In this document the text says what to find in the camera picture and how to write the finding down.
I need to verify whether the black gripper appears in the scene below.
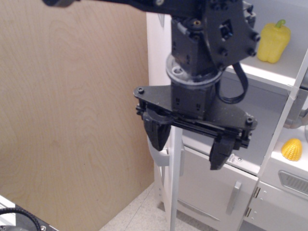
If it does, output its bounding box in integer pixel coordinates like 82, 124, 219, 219
134, 84, 257, 170

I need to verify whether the white fridge door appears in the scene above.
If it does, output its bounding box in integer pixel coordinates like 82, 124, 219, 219
154, 126, 185, 231

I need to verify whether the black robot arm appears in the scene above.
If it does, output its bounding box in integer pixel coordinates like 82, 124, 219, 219
125, 0, 260, 170

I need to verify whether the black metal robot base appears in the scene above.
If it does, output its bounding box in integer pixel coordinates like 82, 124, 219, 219
0, 195, 58, 231

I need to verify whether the white toy fridge cabinet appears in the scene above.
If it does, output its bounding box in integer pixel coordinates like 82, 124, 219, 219
146, 0, 308, 231

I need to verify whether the white lower freezer door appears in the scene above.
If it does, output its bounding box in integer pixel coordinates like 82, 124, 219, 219
178, 147, 258, 231

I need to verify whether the brass upper hinge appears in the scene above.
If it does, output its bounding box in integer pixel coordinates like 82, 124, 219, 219
253, 187, 260, 198

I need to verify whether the brass hinge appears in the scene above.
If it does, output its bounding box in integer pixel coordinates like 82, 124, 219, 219
253, 187, 260, 198
244, 207, 252, 218

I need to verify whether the brass lower hinge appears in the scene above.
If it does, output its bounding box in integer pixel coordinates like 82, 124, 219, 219
244, 207, 252, 218

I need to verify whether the yellow toy corn piece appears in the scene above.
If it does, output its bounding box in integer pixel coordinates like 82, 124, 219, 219
281, 138, 302, 161

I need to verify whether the silver toy faucet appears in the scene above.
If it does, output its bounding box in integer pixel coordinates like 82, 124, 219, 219
283, 71, 308, 140

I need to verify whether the white toy kitchen counter unit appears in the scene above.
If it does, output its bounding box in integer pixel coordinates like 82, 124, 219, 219
244, 126, 308, 231

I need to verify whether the silver vent panel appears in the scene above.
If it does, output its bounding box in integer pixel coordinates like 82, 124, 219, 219
278, 170, 308, 195

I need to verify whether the yellow toy bell pepper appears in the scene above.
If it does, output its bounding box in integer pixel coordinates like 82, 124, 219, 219
257, 19, 291, 64

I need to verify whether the silver upper door handle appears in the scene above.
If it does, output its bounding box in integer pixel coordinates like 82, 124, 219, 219
148, 140, 170, 167

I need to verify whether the silver door handle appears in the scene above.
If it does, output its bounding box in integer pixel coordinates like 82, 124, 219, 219
148, 140, 170, 167
226, 181, 242, 215

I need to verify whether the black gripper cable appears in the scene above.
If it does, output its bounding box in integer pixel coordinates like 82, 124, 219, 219
217, 62, 249, 104

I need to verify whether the silver lower door handle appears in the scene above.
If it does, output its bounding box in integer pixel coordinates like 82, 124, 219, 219
226, 181, 242, 215

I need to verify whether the black braided cable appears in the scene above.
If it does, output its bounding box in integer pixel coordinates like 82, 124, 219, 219
0, 207, 41, 231

